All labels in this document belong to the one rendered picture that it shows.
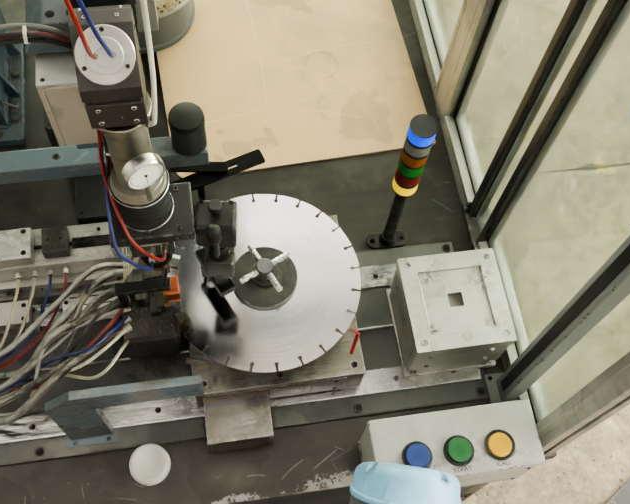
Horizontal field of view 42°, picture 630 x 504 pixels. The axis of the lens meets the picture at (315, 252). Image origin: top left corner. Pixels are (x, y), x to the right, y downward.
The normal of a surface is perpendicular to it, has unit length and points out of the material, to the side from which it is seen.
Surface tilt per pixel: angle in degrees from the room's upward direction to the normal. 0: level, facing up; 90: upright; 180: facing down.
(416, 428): 0
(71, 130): 90
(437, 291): 0
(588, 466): 0
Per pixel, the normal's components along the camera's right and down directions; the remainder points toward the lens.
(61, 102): 0.15, 0.90
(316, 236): 0.07, -0.43
